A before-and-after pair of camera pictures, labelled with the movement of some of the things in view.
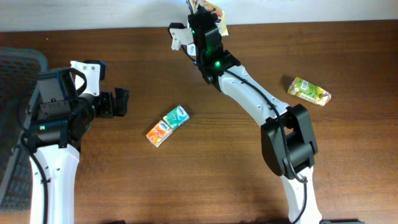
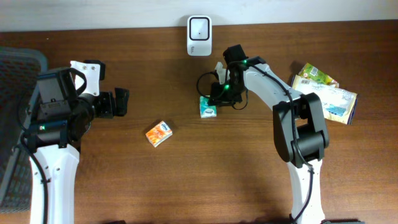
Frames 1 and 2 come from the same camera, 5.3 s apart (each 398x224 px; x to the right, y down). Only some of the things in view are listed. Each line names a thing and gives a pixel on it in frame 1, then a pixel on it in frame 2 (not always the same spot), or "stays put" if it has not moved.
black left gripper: (109, 103) stays put
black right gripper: (201, 20) → (218, 99)
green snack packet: (310, 92) → (311, 71)
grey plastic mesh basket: (19, 70) stays put
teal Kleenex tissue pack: (176, 117) → (206, 110)
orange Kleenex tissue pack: (159, 134) stays put
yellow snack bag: (211, 5) → (339, 104)
